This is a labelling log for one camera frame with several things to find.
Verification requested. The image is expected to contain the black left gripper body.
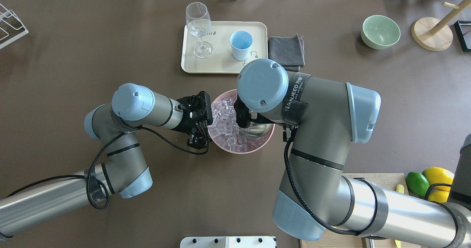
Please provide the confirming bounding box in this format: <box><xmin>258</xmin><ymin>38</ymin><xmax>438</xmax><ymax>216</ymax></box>
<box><xmin>175</xmin><ymin>91</ymin><xmax>213</xmax><ymax>134</ymax></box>

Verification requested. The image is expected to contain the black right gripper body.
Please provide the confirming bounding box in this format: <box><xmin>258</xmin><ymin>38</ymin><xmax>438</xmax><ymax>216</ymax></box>
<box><xmin>234</xmin><ymin>95</ymin><xmax>256</xmax><ymax>128</ymax></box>

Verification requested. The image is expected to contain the steel ice scoop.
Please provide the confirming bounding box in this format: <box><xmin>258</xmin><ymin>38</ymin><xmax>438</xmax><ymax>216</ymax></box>
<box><xmin>239</xmin><ymin>122</ymin><xmax>273</xmax><ymax>138</ymax></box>

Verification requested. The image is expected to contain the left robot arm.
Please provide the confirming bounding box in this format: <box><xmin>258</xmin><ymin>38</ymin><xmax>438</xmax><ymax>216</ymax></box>
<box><xmin>1</xmin><ymin>83</ymin><xmax>213</xmax><ymax>241</ymax></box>

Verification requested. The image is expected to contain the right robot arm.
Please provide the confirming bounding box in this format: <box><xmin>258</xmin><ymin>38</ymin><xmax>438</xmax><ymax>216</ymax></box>
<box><xmin>237</xmin><ymin>59</ymin><xmax>470</xmax><ymax>248</ymax></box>

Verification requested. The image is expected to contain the pile of clear ice cubes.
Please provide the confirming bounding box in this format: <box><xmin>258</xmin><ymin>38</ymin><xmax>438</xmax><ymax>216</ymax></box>
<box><xmin>209</xmin><ymin>96</ymin><xmax>271</xmax><ymax>152</ymax></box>

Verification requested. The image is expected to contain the light blue cup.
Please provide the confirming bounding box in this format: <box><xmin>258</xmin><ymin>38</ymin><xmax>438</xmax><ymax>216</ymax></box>
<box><xmin>229</xmin><ymin>31</ymin><xmax>254</xmax><ymax>61</ymax></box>

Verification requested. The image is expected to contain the pink bowl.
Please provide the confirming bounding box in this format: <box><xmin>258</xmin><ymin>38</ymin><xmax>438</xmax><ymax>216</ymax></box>
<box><xmin>207</xmin><ymin>89</ymin><xmax>275</xmax><ymax>155</ymax></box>

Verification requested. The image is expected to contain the cream serving tray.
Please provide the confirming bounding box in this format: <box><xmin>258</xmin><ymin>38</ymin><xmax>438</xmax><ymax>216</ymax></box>
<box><xmin>181</xmin><ymin>21</ymin><xmax>269</xmax><ymax>74</ymax></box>

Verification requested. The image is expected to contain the grey folded cloth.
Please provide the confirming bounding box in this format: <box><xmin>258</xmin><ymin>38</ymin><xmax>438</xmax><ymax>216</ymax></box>
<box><xmin>268</xmin><ymin>34</ymin><xmax>305</xmax><ymax>72</ymax></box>

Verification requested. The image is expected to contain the clear wine glass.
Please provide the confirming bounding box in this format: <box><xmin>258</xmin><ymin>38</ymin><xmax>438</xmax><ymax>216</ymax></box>
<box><xmin>185</xmin><ymin>2</ymin><xmax>213</xmax><ymax>59</ymax></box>

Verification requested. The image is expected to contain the bamboo cutting board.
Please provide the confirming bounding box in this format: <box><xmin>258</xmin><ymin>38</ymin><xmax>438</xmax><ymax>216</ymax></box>
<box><xmin>300</xmin><ymin>174</ymin><xmax>409</xmax><ymax>248</ymax></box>

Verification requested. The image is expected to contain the green ceramic bowl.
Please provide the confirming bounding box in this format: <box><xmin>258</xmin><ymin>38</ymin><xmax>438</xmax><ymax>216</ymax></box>
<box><xmin>361</xmin><ymin>15</ymin><xmax>401</xmax><ymax>50</ymax></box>

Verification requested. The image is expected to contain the yellow plastic knife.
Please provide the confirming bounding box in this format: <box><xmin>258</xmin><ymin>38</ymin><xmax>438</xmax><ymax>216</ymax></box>
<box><xmin>394</xmin><ymin>184</ymin><xmax>405</xmax><ymax>248</ymax></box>

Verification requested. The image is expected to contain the green lime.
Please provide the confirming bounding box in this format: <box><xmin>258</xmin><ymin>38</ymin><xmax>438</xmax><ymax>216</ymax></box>
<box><xmin>406</xmin><ymin>171</ymin><xmax>430</xmax><ymax>197</ymax></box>

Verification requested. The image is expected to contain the upper yellow lemon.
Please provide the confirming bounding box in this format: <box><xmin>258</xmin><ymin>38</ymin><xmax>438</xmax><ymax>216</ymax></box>
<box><xmin>422</xmin><ymin>166</ymin><xmax>455</xmax><ymax>189</ymax></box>

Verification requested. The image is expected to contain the yellow lemon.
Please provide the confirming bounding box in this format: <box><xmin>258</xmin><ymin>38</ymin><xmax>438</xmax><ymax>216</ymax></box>
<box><xmin>422</xmin><ymin>166</ymin><xmax>455</xmax><ymax>189</ymax></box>
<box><xmin>427</xmin><ymin>190</ymin><xmax>449</xmax><ymax>203</ymax></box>

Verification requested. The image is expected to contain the wooden mug tree stand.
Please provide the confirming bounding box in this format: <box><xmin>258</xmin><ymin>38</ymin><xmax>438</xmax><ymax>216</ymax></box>
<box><xmin>411</xmin><ymin>0</ymin><xmax>471</xmax><ymax>52</ymax></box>

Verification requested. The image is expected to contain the lower yellow lemon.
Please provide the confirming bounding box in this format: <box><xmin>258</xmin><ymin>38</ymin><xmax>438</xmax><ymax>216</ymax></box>
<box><xmin>427</xmin><ymin>190</ymin><xmax>449</xmax><ymax>203</ymax></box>

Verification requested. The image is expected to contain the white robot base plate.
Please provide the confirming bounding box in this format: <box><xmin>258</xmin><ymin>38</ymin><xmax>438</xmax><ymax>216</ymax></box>
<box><xmin>180</xmin><ymin>235</ymin><xmax>277</xmax><ymax>248</ymax></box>

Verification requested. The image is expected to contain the white wire cup rack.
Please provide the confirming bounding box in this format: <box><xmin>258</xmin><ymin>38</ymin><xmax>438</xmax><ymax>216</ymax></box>
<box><xmin>0</xmin><ymin>4</ymin><xmax>29</xmax><ymax>49</ymax></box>

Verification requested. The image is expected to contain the black picture frame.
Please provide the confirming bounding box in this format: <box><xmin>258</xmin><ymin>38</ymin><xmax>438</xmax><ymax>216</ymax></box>
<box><xmin>453</xmin><ymin>20</ymin><xmax>471</xmax><ymax>52</ymax></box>

